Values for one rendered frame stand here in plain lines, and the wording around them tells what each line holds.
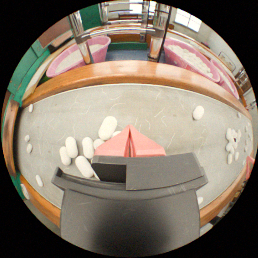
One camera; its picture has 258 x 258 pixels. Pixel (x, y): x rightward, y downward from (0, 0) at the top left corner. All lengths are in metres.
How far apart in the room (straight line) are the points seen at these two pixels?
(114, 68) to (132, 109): 0.09
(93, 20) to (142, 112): 2.67
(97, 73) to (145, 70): 0.09
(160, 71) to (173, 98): 0.06
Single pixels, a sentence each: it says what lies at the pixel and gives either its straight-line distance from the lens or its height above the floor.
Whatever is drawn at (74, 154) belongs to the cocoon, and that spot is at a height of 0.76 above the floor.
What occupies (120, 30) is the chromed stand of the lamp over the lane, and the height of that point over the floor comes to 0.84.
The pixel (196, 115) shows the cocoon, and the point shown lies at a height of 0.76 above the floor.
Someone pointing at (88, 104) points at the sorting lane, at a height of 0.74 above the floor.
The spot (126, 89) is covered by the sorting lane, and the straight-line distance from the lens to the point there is 0.18.
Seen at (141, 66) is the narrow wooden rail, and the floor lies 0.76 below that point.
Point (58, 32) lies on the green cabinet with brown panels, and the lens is 0.86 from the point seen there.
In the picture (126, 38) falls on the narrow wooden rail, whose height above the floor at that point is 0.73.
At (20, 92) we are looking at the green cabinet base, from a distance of 0.54.
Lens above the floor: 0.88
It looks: 77 degrees down
